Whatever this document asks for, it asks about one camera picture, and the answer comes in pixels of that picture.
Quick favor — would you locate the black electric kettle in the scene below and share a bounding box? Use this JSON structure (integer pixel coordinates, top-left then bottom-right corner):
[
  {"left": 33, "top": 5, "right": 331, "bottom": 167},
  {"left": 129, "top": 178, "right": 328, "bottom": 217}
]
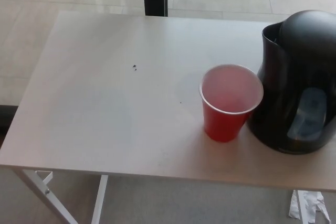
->
[{"left": 246, "top": 10, "right": 336, "bottom": 155}]

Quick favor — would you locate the red plastic cup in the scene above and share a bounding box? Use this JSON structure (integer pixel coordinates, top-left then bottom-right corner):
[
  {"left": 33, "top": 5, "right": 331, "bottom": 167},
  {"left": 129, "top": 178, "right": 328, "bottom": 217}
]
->
[{"left": 198, "top": 63, "right": 264, "bottom": 143}]

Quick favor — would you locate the white table leg with bolt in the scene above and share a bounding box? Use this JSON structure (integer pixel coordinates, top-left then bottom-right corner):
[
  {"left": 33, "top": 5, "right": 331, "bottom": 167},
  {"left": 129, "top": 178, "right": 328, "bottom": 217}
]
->
[{"left": 14, "top": 169, "right": 79, "bottom": 224}]

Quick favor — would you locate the crumpled white paper scrap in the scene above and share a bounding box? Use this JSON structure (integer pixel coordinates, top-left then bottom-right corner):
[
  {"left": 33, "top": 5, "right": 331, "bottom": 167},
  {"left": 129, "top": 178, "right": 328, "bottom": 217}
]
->
[{"left": 288, "top": 189, "right": 332, "bottom": 224}]

